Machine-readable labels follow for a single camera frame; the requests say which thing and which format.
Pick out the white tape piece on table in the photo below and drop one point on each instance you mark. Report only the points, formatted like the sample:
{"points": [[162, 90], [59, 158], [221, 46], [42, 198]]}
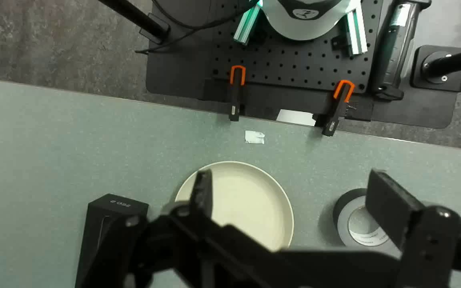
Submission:
{"points": [[255, 137]]}

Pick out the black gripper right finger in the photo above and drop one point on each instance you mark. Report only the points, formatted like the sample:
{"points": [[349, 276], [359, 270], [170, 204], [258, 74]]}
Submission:
{"points": [[391, 206]]}

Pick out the black cylinder device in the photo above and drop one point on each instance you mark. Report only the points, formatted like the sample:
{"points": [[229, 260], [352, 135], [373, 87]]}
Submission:
{"points": [[392, 49]]}

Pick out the left orange black clamp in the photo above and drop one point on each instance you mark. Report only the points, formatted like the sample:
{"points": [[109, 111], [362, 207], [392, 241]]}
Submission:
{"points": [[237, 81]]}

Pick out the black camera stand pole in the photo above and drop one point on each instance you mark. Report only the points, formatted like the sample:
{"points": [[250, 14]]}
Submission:
{"points": [[154, 30]]}

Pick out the orange black clamp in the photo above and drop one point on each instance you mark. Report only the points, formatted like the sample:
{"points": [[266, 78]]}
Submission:
{"points": [[341, 97], [237, 81]]}

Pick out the right orange black clamp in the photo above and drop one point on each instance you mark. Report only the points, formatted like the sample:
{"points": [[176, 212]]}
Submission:
{"points": [[341, 97]]}

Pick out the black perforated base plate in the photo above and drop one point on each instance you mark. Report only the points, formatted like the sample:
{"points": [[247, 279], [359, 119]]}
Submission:
{"points": [[287, 76]]}

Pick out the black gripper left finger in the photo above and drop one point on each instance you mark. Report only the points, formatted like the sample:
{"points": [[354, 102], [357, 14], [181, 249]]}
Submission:
{"points": [[200, 201]]}

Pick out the black mount with knob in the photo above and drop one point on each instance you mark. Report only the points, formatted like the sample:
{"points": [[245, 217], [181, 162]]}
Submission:
{"points": [[437, 68]]}

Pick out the black masking tape roll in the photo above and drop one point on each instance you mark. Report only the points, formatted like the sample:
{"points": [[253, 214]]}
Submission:
{"points": [[355, 226]]}

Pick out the white round plate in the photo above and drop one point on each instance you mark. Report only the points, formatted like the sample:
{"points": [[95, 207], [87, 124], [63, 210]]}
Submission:
{"points": [[251, 201]]}

